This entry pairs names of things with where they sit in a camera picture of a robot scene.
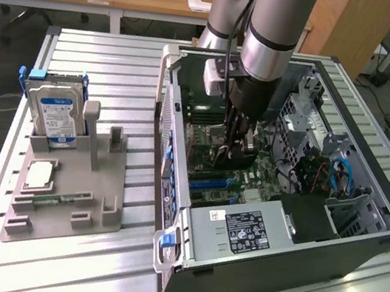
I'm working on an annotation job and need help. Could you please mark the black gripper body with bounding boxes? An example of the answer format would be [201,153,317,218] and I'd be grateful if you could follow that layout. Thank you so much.
[224,70,281,125]

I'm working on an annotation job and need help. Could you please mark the black graphics card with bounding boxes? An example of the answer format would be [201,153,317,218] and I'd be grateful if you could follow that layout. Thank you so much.
[191,137,259,177]

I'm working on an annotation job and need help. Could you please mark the CPU socket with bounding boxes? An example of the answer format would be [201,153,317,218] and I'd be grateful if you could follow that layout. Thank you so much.
[203,122,228,149]

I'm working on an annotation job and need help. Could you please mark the green motherboard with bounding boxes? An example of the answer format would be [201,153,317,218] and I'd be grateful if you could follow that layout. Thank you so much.
[162,87,291,222]

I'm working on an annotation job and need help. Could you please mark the tall metal disk bay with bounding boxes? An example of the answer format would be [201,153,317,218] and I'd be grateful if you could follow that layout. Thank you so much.
[267,89,338,191]

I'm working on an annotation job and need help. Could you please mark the blue expansion slot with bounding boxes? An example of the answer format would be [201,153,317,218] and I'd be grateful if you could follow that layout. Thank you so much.
[186,172,237,200]

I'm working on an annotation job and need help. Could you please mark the silver heat sink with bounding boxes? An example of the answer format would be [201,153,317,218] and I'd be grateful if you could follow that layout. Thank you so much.
[242,189,267,208]

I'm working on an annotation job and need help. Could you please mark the grey power supply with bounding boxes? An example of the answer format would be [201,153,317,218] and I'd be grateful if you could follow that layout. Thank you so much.
[179,186,301,279]

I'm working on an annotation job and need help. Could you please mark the black plastic shroud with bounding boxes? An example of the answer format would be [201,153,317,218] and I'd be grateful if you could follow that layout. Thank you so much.
[263,188,346,252]

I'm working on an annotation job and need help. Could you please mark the brown wooden cabinet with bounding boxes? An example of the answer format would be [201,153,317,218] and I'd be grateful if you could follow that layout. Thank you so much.
[298,0,390,81]

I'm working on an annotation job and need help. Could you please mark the blue case latch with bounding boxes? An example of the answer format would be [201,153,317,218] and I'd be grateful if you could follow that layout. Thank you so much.
[158,232,176,251]

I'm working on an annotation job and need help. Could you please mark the black power adapter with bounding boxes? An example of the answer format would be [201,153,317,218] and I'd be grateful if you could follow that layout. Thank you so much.
[369,69,390,89]

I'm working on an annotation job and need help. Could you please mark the low metal disk bay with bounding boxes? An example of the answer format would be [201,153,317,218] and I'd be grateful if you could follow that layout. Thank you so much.
[318,186,390,248]

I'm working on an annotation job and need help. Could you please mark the open black PC case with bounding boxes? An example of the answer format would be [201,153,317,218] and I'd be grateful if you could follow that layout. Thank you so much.
[121,34,390,292]

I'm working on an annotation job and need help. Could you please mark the grey parts rack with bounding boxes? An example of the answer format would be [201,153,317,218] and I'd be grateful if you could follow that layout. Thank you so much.
[0,87,143,262]

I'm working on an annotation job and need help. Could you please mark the hard disk with blue carrier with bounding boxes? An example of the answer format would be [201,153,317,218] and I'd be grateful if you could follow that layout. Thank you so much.
[7,64,92,155]

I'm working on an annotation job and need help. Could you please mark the green RAM stick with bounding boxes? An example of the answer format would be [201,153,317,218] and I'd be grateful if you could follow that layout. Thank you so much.
[31,186,94,212]

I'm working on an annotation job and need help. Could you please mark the silver CPU chip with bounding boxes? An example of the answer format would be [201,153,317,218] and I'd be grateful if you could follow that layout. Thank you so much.
[24,159,59,195]

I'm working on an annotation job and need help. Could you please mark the black office chair base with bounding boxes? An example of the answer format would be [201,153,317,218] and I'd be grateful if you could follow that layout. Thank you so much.
[0,0,91,58]

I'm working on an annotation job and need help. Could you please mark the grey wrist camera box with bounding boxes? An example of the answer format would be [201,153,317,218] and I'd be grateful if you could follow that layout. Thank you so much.
[200,57,235,100]

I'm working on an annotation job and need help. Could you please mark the black wire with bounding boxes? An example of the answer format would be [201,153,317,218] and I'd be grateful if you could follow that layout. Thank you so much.
[269,129,314,195]

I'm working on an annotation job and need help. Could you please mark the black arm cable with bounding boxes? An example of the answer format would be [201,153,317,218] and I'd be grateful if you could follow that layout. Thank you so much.
[219,0,261,104]

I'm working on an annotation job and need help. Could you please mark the red wire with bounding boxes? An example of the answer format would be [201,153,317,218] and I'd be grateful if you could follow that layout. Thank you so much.
[313,161,329,195]

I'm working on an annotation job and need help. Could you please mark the blue wire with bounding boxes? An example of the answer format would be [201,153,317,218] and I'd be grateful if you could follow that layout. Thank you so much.
[324,156,360,202]

